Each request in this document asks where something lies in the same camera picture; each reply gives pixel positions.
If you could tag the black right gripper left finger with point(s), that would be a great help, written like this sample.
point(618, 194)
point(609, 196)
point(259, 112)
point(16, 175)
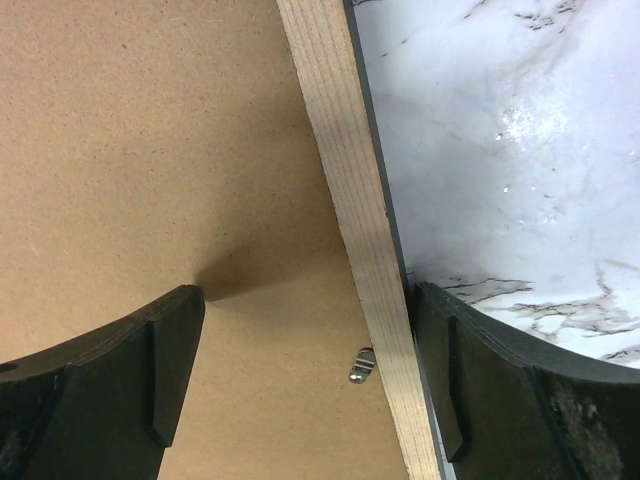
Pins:
point(105, 404)

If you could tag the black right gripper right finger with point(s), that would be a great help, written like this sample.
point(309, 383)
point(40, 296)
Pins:
point(512, 406)

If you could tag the brown cardboard backing board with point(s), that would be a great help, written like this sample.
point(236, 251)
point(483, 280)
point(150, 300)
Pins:
point(149, 144)

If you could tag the wooden picture frame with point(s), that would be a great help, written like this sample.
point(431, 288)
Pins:
point(326, 49)

